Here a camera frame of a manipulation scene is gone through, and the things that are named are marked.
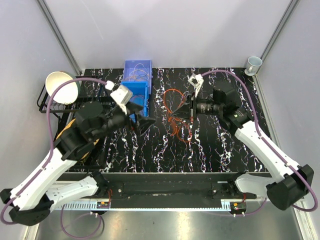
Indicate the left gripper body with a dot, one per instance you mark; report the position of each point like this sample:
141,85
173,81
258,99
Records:
117,119

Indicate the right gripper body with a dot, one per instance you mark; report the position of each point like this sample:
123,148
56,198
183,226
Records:
208,106

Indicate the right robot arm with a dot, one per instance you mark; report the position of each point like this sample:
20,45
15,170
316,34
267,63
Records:
289,181

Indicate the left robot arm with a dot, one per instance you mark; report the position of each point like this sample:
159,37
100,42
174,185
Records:
33,200

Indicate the blue plastic bin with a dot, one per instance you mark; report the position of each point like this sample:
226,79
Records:
140,96

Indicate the orange woven basket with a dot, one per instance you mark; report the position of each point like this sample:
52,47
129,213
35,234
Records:
72,144

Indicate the light purple plastic bin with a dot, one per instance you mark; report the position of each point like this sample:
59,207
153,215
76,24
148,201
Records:
137,71

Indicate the white bowl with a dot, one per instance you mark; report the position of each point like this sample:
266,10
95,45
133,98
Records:
68,94

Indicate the white mug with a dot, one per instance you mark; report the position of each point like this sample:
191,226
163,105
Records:
252,66

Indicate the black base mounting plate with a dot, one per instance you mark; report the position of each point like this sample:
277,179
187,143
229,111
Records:
177,191

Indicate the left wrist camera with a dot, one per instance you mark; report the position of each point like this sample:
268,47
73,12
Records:
120,94

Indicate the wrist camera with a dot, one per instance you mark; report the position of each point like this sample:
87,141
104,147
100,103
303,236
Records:
196,80
120,94

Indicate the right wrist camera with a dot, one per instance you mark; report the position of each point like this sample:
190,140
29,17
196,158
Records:
196,80

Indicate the black wire dish rack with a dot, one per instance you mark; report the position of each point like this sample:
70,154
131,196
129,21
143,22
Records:
90,91

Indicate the aluminium frame rail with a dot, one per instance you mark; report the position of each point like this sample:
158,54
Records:
97,197

